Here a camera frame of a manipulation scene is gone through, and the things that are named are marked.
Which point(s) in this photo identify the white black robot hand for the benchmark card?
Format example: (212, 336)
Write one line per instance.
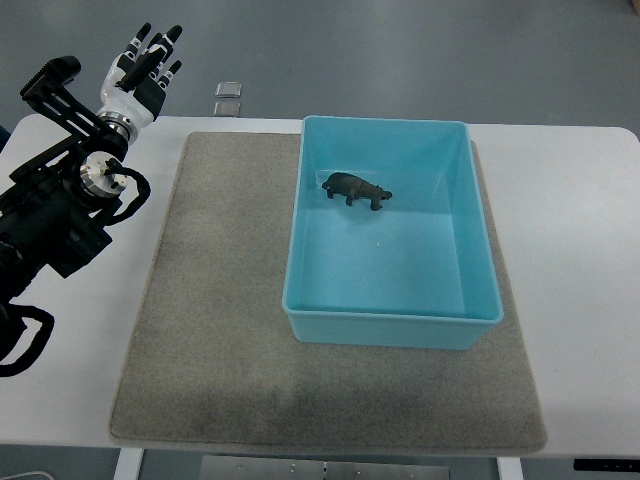
(134, 89)

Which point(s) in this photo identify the brown toy hippo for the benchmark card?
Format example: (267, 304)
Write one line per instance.
(353, 187)

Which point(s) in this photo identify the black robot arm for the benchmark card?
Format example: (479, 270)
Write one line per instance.
(60, 203)

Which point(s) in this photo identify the blue plastic box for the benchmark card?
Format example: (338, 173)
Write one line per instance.
(417, 273)

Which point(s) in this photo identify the lower floor socket plate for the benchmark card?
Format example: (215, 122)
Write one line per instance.
(227, 108)

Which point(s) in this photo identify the floor socket plate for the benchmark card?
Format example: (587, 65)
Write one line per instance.
(227, 108)
(228, 89)

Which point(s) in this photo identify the upper floor socket plate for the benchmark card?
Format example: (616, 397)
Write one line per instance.
(228, 89)

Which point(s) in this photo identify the grey felt mat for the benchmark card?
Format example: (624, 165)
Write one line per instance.
(213, 362)

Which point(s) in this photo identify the white table leg left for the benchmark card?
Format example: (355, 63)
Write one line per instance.
(129, 463)

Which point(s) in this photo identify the white table leg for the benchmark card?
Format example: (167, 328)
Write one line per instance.
(509, 468)
(129, 463)

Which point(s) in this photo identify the metal plate under table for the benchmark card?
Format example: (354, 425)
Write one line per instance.
(227, 467)

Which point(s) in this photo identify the white table leg right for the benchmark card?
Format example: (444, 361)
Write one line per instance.
(509, 468)

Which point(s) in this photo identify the black table control panel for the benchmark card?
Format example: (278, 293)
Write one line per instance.
(607, 465)

